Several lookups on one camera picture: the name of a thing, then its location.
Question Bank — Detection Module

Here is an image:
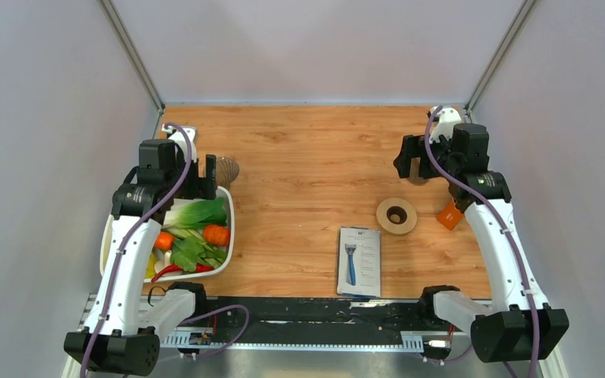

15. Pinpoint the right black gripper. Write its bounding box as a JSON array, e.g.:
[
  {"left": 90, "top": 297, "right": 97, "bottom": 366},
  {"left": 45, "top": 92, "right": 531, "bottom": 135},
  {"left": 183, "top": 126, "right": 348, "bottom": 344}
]
[{"left": 393, "top": 132, "right": 459, "bottom": 180}]

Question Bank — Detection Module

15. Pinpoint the glass ribbed coffee dripper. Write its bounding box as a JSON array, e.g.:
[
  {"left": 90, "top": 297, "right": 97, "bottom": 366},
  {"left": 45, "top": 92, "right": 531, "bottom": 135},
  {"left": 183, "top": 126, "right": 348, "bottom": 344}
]
[{"left": 213, "top": 157, "right": 240, "bottom": 190}]

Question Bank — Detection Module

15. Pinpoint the round wooden dripper stand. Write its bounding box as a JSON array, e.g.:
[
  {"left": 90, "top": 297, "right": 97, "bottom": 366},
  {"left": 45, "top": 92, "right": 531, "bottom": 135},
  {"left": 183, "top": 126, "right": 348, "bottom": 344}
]
[{"left": 376, "top": 198, "right": 418, "bottom": 235}]

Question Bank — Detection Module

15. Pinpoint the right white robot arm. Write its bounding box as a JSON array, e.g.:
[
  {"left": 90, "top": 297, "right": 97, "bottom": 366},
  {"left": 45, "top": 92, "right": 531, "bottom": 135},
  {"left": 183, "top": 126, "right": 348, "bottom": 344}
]
[{"left": 393, "top": 123, "right": 570, "bottom": 362}]

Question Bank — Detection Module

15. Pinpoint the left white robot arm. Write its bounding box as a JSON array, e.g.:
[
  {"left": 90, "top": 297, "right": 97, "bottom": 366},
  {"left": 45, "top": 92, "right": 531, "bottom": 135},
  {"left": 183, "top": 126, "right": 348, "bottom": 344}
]
[{"left": 64, "top": 139, "right": 213, "bottom": 377}]

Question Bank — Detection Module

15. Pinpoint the orange coffee filter box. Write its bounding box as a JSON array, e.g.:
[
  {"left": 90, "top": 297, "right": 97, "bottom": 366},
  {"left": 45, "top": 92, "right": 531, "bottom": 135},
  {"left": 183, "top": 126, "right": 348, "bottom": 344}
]
[{"left": 436, "top": 200, "right": 464, "bottom": 231}]

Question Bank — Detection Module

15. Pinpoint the green bok choy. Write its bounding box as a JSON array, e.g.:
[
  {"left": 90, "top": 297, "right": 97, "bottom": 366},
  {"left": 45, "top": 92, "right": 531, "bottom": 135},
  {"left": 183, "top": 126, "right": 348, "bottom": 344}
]
[{"left": 163, "top": 198, "right": 228, "bottom": 229}]

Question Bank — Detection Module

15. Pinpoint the orange toy pumpkin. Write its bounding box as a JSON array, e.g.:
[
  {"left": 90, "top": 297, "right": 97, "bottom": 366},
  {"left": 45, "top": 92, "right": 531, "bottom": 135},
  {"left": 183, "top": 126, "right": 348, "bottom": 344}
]
[{"left": 202, "top": 224, "right": 232, "bottom": 246}]

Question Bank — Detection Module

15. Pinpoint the green leafy vegetable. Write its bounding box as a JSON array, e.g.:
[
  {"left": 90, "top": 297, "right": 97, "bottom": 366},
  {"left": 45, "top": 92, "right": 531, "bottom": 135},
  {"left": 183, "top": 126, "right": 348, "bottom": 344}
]
[{"left": 170, "top": 237, "right": 228, "bottom": 273}]

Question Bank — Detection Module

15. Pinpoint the orange toy carrot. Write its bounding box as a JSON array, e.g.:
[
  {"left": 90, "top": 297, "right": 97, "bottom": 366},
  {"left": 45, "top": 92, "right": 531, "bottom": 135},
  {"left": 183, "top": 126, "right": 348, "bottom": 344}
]
[{"left": 154, "top": 232, "right": 176, "bottom": 251}]

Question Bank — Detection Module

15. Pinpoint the red chili pepper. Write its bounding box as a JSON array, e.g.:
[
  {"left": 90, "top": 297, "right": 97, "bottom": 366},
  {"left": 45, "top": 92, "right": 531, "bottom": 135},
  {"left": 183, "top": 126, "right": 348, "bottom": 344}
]
[{"left": 150, "top": 264, "right": 213, "bottom": 283}]

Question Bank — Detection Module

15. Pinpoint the yellow toy cabbage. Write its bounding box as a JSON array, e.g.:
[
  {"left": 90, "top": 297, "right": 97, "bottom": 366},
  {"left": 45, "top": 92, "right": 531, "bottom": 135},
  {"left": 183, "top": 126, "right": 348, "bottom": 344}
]
[{"left": 145, "top": 254, "right": 158, "bottom": 280}]

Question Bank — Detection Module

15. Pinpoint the white vegetable tray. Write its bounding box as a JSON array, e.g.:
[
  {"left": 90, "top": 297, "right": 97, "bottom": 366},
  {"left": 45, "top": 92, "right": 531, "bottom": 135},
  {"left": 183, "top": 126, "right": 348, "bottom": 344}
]
[{"left": 98, "top": 185, "right": 236, "bottom": 284}]

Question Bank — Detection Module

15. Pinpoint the razor retail package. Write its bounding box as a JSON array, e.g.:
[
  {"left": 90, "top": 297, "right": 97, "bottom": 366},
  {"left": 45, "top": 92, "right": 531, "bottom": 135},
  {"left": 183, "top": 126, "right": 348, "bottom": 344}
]
[{"left": 336, "top": 227, "right": 381, "bottom": 298}]

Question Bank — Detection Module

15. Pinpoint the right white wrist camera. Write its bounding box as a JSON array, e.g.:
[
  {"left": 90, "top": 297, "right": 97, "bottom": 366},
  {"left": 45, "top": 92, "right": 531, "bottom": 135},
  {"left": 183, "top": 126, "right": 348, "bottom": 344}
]
[{"left": 428, "top": 106, "right": 463, "bottom": 144}]

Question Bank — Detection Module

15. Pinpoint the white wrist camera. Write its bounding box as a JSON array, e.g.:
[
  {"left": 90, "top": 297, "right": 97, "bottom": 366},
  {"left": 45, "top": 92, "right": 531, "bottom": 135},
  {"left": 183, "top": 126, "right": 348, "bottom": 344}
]
[
  {"left": 161, "top": 124, "right": 197, "bottom": 161},
  {"left": 428, "top": 106, "right": 463, "bottom": 144}
]

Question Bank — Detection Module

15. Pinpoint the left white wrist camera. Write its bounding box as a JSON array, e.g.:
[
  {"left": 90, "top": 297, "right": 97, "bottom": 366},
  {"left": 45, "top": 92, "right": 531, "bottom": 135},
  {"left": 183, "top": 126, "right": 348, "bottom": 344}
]
[{"left": 161, "top": 124, "right": 197, "bottom": 161}]

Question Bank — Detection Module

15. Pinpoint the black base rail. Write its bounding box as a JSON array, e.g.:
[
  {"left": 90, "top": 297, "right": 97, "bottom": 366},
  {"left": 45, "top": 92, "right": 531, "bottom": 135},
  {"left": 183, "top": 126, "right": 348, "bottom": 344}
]
[{"left": 148, "top": 281, "right": 470, "bottom": 361}]

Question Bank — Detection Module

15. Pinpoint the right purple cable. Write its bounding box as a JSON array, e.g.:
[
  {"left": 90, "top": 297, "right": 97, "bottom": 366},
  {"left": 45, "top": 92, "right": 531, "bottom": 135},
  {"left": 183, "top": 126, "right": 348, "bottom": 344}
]
[{"left": 420, "top": 106, "right": 543, "bottom": 378}]

